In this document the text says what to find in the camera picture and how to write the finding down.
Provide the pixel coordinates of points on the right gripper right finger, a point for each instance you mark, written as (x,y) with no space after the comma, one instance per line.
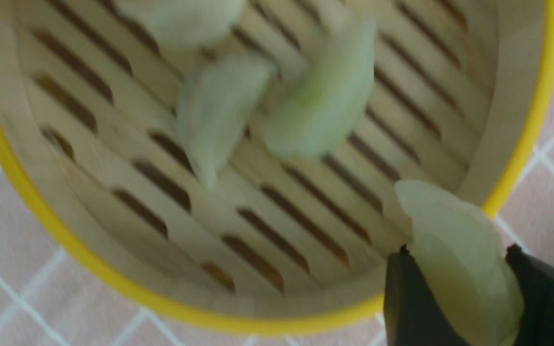
(536,283)

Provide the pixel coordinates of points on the greenish dumpling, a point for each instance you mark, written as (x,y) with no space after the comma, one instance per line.
(322,110)

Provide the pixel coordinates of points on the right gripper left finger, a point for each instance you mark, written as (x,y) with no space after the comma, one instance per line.
(412,315)

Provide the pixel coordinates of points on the white dumpling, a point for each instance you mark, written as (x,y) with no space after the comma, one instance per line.
(462,258)
(183,24)
(214,107)

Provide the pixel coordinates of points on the bamboo steamer tray yellow rim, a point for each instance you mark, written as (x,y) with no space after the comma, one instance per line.
(281,246)

